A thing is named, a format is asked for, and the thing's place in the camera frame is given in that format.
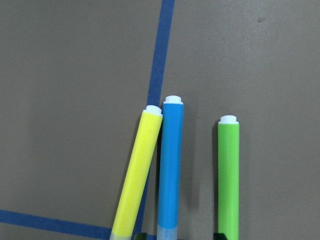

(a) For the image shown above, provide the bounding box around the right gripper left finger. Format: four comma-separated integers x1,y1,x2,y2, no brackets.
134,232,157,240

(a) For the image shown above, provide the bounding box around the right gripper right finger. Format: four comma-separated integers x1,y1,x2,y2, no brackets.
213,232,228,240

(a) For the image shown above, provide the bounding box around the blue highlighter pen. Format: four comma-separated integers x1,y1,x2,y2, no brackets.
157,95,184,240

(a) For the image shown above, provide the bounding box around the yellow highlighter pen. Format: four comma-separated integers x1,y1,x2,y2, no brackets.
109,105,163,240

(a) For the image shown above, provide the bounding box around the green highlighter pen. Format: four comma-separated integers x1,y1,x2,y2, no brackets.
217,115,240,240

